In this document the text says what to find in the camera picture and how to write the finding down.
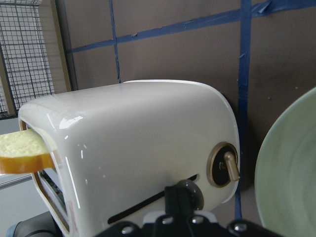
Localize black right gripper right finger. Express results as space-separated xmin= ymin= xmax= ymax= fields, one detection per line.
xmin=176 ymin=186 xmax=210 ymax=237

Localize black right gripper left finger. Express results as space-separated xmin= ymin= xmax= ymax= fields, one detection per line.
xmin=152 ymin=186 xmax=181 ymax=237

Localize white two-slot toaster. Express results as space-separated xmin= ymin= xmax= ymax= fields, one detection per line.
xmin=19 ymin=80 xmax=239 ymax=237

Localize toast slice in toaster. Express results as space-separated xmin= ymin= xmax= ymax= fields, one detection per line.
xmin=0 ymin=129 xmax=55 ymax=174

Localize green plate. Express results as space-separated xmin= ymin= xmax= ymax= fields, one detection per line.
xmin=255 ymin=89 xmax=316 ymax=237

